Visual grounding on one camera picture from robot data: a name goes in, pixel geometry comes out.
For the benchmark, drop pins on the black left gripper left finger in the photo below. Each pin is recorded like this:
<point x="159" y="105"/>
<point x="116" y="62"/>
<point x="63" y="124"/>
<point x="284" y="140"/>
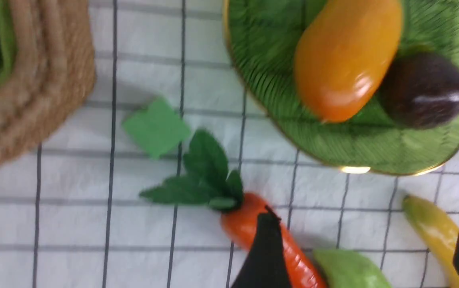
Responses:
<point x="265" y="265"/>

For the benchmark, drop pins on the yellow toy banana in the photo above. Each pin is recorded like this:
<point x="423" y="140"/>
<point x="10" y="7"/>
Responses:
<point x="437" y="230"/>

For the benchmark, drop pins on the green toy gourd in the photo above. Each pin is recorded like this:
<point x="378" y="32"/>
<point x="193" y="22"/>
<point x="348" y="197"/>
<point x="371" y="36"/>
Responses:
<point x="349" y="269"/>

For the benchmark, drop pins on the orange toy carrot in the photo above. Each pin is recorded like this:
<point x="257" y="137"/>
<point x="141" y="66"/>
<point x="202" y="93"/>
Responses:
<point x="209" y="182"/>

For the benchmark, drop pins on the purple toy mangosteen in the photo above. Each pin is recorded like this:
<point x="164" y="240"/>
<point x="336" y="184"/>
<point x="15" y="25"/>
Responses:
<point x="421" y="91"/>

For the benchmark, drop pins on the orange toy mango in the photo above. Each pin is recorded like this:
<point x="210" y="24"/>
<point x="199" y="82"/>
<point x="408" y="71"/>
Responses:
<point x="344" y="54"/>

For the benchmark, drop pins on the green foam cube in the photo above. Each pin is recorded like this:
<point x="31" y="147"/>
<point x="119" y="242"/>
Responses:
<point x="156" y="128"/>

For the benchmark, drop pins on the white grid tablecloth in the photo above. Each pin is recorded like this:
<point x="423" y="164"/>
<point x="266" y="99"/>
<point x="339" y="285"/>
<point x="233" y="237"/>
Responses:
<point x="70" y="216"/>

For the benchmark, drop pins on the green glass leaf plate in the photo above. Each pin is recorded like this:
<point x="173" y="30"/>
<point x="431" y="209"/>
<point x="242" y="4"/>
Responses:
<point x="261" y="36"/>

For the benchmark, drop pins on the woven rattan basket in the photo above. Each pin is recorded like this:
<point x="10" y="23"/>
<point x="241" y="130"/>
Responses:
<point x="48" y="69"/>

